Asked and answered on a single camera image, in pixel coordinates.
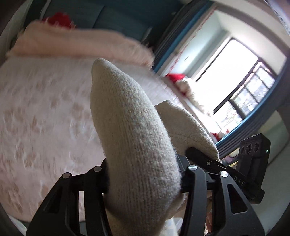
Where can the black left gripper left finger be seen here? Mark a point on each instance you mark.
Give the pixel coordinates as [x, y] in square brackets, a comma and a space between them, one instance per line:
[59, 212]

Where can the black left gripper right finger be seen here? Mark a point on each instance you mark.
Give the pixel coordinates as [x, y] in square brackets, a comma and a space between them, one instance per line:
[232, 214]

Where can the cream knitted sweater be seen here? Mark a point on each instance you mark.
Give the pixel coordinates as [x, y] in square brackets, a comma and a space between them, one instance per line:
[140, 142]

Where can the floral beige bed cover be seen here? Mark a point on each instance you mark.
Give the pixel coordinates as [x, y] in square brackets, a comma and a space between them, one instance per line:
[46, 128]

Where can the red plush toy by window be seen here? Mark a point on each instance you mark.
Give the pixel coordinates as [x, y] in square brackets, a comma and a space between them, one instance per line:
[181, 81]

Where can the pink folded quilt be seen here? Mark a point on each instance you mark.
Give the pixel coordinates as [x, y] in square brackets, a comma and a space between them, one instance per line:
[42, 39]

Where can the teal upholstered headboard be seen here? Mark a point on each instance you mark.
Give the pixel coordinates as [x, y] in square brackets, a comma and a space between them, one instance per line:
[144, 21]

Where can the red pillow at headboard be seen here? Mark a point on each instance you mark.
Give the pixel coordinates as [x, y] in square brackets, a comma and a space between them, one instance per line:
[60, 19]

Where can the window with dark frame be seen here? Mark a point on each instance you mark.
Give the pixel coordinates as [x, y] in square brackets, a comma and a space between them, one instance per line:
[234, 83]

